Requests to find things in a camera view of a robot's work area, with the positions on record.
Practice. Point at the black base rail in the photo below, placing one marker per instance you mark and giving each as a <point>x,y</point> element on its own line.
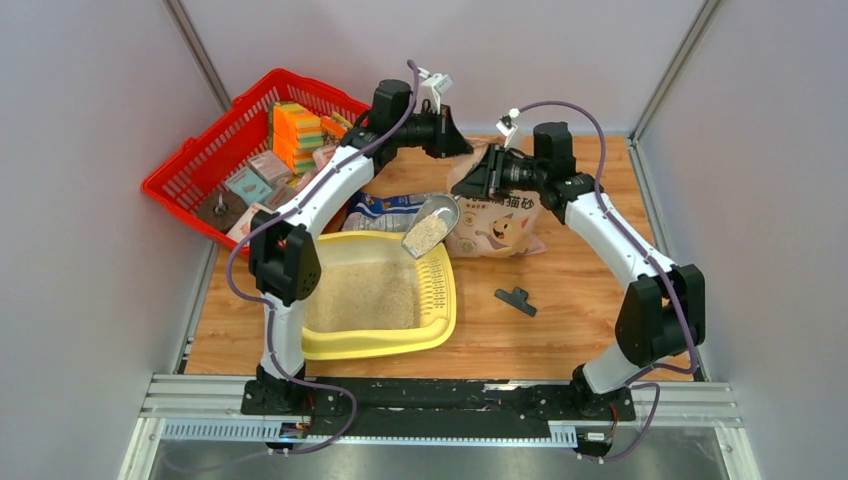
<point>438,408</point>

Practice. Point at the brown round disc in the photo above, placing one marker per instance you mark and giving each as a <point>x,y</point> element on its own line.
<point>221,210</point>

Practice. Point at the blue chips bag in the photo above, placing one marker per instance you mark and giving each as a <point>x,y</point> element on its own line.
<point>366,212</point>

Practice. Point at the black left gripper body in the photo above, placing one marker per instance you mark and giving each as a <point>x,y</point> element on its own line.
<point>428,130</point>

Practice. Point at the metal litter scoop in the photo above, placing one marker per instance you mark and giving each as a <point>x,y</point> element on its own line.
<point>436,218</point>

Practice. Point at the grey pink small box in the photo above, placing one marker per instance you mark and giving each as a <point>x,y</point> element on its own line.
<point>270,168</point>

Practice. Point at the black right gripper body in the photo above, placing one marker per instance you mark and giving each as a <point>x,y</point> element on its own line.
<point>519,173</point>

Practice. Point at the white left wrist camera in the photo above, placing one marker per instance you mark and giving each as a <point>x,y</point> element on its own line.
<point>432,87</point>

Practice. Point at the red plastic basket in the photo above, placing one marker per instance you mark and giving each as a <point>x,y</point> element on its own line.
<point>203,164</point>

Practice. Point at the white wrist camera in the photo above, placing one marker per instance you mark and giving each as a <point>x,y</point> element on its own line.
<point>432,87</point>
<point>508,127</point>

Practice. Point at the orange yellow sponge pack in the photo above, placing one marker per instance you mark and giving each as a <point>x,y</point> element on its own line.
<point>295,133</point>

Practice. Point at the yellow plastic litter box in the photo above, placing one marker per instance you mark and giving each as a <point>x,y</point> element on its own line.
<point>374,299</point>

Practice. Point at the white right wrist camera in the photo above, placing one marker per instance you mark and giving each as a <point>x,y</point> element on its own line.
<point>508,127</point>

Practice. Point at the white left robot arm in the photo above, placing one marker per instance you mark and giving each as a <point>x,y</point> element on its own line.
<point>282,246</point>

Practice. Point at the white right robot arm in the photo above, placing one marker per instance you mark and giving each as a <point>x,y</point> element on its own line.
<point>663,309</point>

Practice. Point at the pink cat litter bag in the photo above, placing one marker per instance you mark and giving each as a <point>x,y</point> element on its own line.
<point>501,228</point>

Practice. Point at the black bag clip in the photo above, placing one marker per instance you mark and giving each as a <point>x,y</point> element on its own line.
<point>518,299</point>

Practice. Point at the teal small box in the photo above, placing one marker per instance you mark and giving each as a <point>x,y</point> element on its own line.
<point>248,185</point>

